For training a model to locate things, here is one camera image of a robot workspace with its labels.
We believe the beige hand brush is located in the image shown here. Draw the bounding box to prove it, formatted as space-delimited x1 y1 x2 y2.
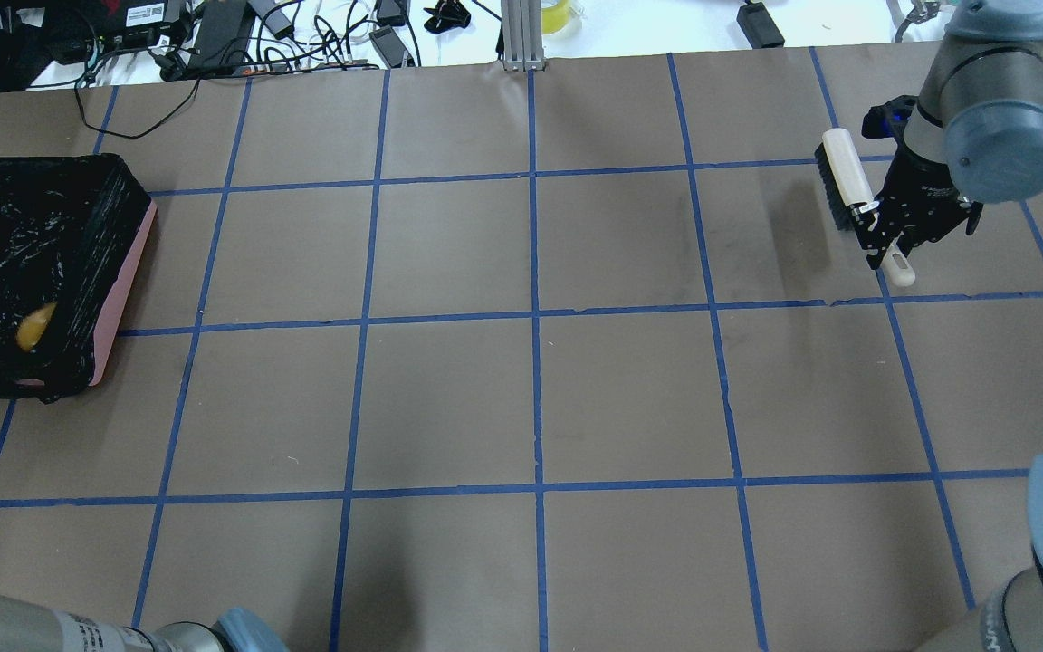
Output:
814 128 916 288

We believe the yellow tape roll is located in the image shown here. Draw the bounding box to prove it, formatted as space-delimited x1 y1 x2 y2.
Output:
540 0 572 34

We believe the aluminium frame post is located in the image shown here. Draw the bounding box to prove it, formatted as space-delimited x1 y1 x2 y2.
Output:
501 0 547 72

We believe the black power adapter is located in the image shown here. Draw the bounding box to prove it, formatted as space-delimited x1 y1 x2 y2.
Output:
185 1 252 79

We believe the yellow toy potato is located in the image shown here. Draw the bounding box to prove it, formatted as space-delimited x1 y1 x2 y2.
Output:
14 301 57 352

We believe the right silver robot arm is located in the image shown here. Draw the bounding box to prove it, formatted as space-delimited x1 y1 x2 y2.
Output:
817 1 1043 651

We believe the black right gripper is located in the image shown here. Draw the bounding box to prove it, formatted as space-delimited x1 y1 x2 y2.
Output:
852 95 983 271

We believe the black small adapter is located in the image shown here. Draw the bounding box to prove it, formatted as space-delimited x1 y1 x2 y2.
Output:
735 1 786 50

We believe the bin with black bag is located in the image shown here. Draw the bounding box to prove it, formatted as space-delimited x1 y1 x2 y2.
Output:
0 153 156 404

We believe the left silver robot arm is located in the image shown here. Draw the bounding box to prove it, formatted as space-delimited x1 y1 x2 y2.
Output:
0 595 287 651

